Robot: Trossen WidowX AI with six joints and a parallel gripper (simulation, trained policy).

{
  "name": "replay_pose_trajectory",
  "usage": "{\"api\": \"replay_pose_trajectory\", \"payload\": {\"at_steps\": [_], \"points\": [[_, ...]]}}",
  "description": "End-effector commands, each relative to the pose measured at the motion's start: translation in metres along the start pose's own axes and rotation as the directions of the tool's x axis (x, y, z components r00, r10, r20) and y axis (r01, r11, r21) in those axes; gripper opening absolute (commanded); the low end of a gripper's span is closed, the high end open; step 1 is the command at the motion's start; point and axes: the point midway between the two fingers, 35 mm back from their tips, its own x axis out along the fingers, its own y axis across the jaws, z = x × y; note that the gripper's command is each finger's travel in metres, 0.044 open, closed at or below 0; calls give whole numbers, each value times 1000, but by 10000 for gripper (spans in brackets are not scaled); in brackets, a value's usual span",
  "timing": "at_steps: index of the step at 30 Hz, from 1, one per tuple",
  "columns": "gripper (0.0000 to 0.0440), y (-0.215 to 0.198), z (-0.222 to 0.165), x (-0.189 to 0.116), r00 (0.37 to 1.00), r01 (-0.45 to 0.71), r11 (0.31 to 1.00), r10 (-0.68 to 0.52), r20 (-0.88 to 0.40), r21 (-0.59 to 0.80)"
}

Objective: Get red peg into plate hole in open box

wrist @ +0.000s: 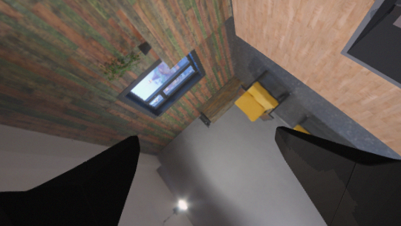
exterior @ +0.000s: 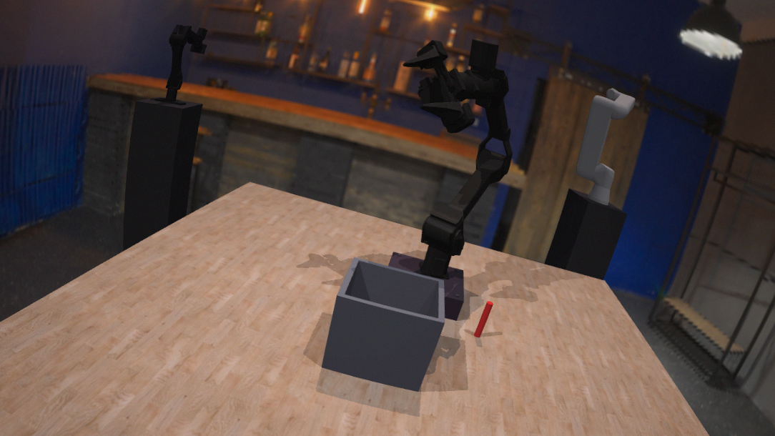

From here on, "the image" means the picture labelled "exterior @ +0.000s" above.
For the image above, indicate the red peg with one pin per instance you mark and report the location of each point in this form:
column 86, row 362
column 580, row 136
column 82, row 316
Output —
column 483, row 319

